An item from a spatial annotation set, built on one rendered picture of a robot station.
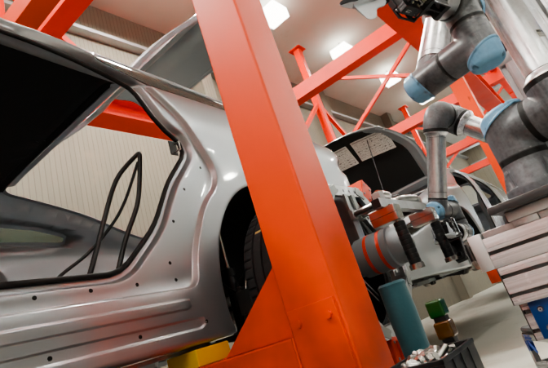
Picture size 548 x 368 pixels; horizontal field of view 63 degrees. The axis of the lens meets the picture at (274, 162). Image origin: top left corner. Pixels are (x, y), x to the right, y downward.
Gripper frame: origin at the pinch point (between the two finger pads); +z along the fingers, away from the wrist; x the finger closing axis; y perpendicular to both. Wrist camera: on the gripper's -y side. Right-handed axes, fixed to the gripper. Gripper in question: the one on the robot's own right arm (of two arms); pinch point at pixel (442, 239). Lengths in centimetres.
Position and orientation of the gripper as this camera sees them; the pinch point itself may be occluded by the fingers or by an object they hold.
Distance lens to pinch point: 172.7
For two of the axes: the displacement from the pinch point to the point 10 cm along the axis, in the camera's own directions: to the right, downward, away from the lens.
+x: 7.4, -4.5, -5.0
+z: -6.0, -1.1, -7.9
